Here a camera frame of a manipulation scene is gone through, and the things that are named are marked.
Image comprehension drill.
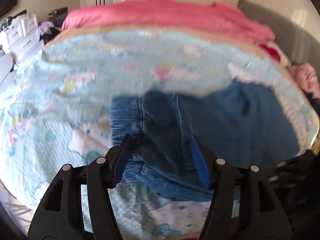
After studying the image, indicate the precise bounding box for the blue denim pants lace hem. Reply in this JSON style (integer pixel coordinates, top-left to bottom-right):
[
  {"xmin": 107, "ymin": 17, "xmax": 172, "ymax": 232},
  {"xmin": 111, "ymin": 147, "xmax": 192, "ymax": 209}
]
[{"xmin": 109, "ymin": 81, "xmax": 299, "ymax": 202}]

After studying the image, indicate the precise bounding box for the pink fluffy garment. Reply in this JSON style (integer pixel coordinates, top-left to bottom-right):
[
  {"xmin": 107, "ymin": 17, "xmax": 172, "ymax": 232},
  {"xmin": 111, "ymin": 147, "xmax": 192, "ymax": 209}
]
[{"xmin": 288, "ymin": 63, "xmax": 319, "ymax": 100}]

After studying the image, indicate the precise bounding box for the Hello Kitty blue bedsheet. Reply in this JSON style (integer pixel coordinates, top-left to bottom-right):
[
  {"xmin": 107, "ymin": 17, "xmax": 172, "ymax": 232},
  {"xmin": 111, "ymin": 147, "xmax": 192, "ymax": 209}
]
[{"xmin": 1, "ymin": 29, "xmax": 319, "ymax": 239}]

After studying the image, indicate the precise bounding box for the red pillow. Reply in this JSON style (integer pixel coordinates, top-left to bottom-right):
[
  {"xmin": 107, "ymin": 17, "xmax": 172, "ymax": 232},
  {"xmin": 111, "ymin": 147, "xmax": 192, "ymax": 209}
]
[{"xmin": 259, "ymin": 44, "xmax": 281, "ymax": 62}]

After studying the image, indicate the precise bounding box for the grey quilted headboard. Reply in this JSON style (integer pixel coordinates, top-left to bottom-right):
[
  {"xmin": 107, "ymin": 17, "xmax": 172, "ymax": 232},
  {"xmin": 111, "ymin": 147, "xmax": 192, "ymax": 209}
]
[{"xmin": 237, "ymin": 0, "xmax": 320, "ymax": 74}]

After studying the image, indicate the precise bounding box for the pink duvet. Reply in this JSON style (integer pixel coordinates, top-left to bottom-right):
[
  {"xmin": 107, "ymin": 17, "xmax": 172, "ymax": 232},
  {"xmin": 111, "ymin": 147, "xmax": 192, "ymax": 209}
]
[{"xmin": 62, "ymin": 0, "xmax": 276, "ymax": 44}]

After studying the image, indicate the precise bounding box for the white drawer chest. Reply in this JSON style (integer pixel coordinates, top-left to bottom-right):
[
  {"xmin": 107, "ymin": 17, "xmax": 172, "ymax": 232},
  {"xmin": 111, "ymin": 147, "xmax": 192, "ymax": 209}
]
[{"xmin": 1, "ymin": 12, "xmax": 44, "ymax": 63}]

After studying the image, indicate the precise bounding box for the dark clothes pile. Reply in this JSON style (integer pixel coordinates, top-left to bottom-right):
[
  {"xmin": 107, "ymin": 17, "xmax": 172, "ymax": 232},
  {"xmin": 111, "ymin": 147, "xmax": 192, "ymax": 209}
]
[{"xmin": 38, "ymin": 7, "xmax": 68, "ymax": 44}]

